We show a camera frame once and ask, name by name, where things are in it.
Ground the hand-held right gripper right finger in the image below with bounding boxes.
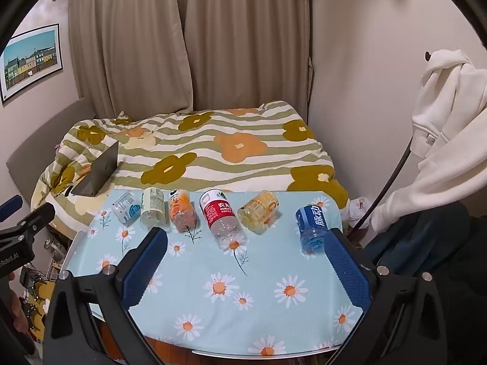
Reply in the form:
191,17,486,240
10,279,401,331
316,227,455,365

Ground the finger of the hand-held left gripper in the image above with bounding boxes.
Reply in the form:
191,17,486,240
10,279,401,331
0,202,56,249
0,195,23,224

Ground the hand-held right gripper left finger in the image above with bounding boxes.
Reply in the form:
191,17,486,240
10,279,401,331
44,227,170,365

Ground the person's left hand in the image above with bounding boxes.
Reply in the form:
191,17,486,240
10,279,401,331
0,270,30,350

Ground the yellow floor clutter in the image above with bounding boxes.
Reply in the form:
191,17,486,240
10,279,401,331
18,236,66,345

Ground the pale green label clear bottle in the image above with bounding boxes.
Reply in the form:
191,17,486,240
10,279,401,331
140,187,166,231

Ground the blue label clear bottle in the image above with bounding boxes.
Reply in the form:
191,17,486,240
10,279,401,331
296,204,331,255

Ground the white crumpled cloth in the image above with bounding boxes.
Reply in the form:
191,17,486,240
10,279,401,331
347,196,369,229

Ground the orange label clear bottle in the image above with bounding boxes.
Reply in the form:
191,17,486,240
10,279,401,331
168,189,201,234

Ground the grey bed headboard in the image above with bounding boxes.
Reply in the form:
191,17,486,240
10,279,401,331
5,97,96,195

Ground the dark green garment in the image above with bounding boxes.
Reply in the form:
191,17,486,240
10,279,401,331
363,201,487,312

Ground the dark grey laptop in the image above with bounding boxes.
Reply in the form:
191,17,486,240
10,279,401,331
71,140,120,198

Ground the red label clear bottle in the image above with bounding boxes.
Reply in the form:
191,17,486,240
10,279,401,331
199,189,248,252

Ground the daisy print blue tablecloth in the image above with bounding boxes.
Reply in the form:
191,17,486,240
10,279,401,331
63,189,366,357

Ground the black curved tube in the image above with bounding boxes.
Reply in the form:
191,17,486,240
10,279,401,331
349,132,416,233

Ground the yellow label clear bottle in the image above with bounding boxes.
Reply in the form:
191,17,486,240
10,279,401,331
238,190,282,235

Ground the floral striped blanket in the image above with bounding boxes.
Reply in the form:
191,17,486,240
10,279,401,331
30,100,349,233

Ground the white hoodie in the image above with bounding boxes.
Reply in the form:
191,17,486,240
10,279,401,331
371,49,487,233

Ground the beige curtain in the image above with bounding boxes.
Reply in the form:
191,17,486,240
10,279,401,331
174,0,313,114
68,0,193,119

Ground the framed wall poster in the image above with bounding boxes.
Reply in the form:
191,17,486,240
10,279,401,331
0,23,64,103

